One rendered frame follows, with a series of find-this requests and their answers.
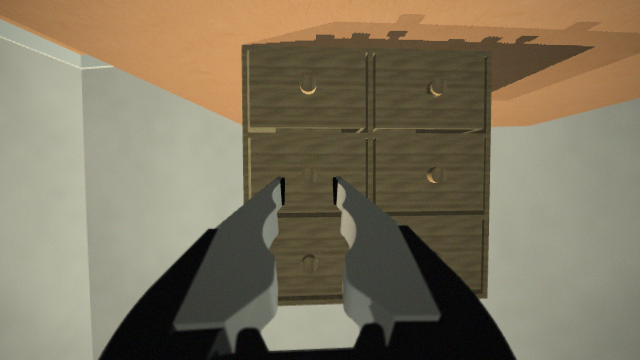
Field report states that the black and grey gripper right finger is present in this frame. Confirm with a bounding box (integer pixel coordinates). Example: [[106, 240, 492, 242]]
[[333, 176, 516, 360]]

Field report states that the brown wooden chest of drawers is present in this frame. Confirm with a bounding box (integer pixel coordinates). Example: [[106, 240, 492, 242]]
[[242, 45, 492, 306]]

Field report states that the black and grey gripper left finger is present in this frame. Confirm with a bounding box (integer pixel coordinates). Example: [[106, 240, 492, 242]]
[[98, 177, 285, 360]]

